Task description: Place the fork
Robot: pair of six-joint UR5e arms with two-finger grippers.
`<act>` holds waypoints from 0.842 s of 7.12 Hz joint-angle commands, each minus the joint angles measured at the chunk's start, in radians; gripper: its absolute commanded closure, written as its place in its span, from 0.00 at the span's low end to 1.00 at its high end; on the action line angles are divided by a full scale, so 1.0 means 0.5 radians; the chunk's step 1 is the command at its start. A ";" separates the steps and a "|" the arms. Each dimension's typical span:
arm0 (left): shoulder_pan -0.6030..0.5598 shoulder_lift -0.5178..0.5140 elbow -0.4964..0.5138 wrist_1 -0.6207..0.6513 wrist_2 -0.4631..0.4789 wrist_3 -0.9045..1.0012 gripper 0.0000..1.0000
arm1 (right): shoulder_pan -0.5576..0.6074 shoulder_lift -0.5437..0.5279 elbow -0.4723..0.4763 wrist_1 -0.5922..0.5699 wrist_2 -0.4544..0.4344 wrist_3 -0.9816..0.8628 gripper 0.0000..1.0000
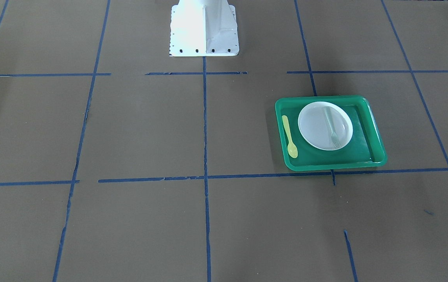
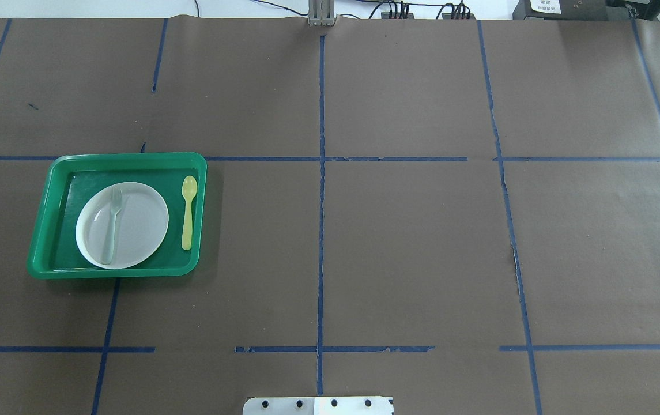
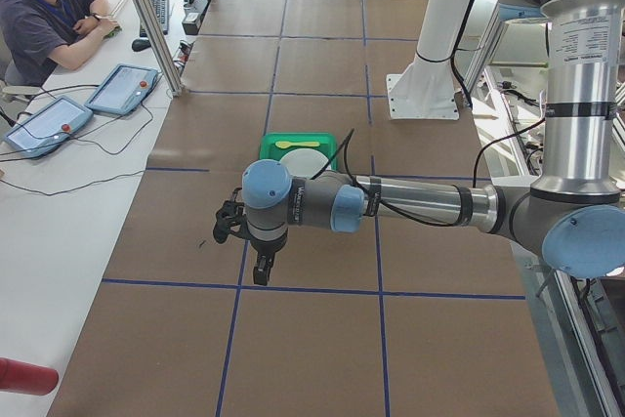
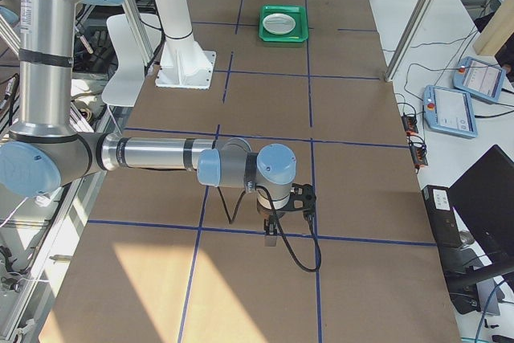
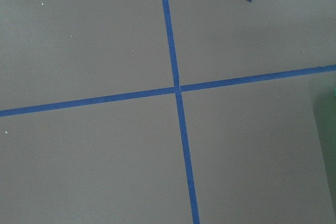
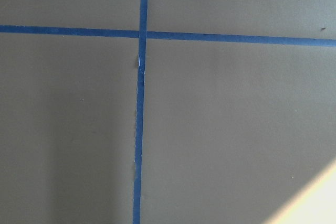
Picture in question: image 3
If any white desk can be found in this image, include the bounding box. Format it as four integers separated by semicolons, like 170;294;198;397
0;0;173;417

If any white round plate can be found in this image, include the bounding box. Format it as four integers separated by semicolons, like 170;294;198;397
279;148;328;179

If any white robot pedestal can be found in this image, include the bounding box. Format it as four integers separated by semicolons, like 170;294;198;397
387;0;474;120

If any aluminium frame post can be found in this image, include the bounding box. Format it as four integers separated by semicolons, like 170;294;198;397
133;0;185;97

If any black keyboard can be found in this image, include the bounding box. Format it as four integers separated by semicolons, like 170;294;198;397
149;0;170;35

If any blue teach pendant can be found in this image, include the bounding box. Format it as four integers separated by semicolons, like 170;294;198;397
3;96;93;158
84;63;159;116

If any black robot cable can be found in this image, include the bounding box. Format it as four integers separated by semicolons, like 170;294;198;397
312;128;553;227

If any green plastic tray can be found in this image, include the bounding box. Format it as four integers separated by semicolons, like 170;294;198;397
259;133;338;163

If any far blue teach pendant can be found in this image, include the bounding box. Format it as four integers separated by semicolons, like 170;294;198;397
84;63;159;116

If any black computer mouse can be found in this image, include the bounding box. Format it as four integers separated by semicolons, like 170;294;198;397
131;38;151;52

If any near blue teach pendant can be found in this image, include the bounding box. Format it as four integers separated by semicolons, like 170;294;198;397
3;96;93;158

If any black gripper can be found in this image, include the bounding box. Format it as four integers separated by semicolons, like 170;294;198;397
213;188;270;286

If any yellow plastic spoon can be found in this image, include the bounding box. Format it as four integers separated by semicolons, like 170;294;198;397
274;141;320;149

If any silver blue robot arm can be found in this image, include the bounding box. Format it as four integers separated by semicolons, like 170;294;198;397
213;0;624;285

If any red cylinder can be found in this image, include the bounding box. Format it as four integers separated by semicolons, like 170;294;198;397
0;357;59;396

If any seated man in grey shirt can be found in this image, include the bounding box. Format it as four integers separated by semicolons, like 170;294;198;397
1;0;120;86

